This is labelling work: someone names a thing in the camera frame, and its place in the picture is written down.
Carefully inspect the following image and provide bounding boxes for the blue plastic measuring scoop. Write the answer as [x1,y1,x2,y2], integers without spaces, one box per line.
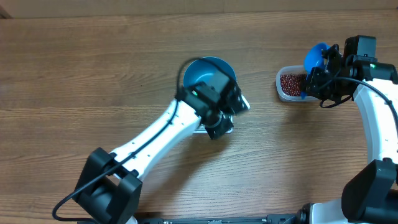
[303,42,330,81]

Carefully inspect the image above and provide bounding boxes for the white digital kitchen scale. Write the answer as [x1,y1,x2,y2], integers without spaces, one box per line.
[193,95,251,134]

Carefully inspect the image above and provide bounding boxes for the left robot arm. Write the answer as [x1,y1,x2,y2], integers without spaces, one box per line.
[72,72,250,223]

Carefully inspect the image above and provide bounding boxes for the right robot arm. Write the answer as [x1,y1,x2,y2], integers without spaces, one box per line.
[301,35,397,223]

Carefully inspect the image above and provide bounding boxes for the teal metal bowl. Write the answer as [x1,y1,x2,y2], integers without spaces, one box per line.
[177,56,240,97]

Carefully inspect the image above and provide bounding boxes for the red beans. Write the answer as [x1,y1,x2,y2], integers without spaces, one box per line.
[280,73,307,96]

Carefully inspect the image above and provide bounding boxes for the clear plastic container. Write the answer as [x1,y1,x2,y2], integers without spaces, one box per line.
[275,65,317,103]

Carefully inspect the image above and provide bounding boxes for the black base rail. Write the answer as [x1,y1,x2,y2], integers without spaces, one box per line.
[126,212,310,224]

